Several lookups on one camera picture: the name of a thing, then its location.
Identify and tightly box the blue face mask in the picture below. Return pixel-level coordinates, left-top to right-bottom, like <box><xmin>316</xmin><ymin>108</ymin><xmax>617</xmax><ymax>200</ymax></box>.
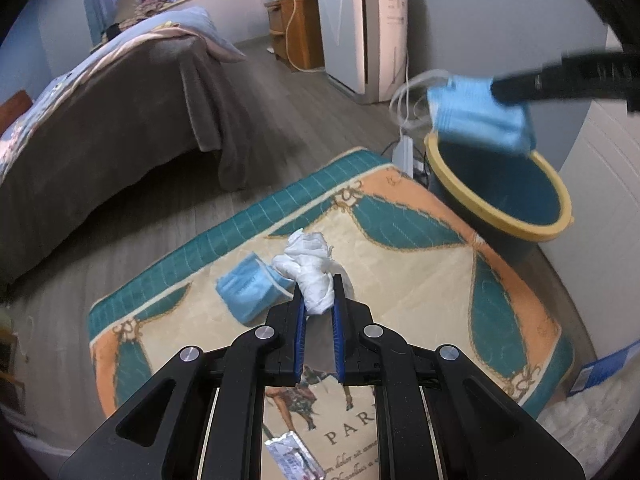
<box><xmin>389</xmin><ymin>70</ymin><xmax>537</xmax><ymax>155</ymax></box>
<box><xmin>216</xmin><ymin>252</ymin><xmax>294</xmax><ymax>325</ymax></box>

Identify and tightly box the white tissue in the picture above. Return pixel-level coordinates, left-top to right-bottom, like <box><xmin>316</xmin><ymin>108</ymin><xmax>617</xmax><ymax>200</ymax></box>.
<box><xmin>271</xmin><ymin>229</ymin><xmax>335</xmax><ymax>316</ymax></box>

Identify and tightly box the small silver foil wrapper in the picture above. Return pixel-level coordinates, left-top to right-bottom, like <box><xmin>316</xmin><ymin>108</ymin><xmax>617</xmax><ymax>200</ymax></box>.
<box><xmin>265</xmin><ymin>431</ymin><xmax>326</xmax><ymax>480</ymax></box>

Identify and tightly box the teal bin yellow rim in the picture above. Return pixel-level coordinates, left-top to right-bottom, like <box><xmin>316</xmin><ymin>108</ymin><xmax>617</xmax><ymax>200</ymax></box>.
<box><xmin>424</xmin><ymin>132</ymin><xmax>574</xmax><ymax>266</ymax></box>

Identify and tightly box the teal orange horse rug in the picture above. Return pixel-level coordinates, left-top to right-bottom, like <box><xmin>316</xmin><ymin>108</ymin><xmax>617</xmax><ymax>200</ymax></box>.
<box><xmin>89</xmin><ymin>150</ymin><xmax>573</xmax><ymax>479</ymax></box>

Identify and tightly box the white power strip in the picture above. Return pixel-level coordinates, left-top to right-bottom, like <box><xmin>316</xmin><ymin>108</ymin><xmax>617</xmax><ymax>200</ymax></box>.
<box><xmin>392</xmin><ymin>134</ymin><xmax>414</xmax><ymax>179</ymax></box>

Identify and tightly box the white air purifier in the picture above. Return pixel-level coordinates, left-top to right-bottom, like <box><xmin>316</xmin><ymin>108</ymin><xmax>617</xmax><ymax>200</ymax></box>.
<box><xmin>318</xmin><ymin>0</ymin><xmax>408</xmax><ymax>104</ymax></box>

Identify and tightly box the wooden cabinet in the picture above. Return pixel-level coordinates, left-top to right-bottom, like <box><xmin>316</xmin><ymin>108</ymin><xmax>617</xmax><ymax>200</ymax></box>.
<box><xmin>264</xmin><ymin>0</ymin><xmax>324</xmax><ymax>72</ymax></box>

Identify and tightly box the bed with brown blanket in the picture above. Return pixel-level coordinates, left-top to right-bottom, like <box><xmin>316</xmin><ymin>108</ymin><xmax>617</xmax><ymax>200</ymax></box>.
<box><xmin>1</xmin><ymin>36</ymin><xmax>264</xmax><ymax>286</ymax></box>

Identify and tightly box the blue floral duvet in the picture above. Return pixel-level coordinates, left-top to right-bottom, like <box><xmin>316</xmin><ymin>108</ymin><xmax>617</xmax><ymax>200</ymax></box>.
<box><xmin>1</xmin><ymin>6</ymin><xmax>245</xmax><ymax>177</ymax></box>

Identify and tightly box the white power cable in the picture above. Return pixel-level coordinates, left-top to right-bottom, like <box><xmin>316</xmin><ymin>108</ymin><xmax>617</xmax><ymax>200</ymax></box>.
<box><xmin>276</xmin><ymin>0</ymin><xmax>327</xmax><ymax>74</ymax></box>

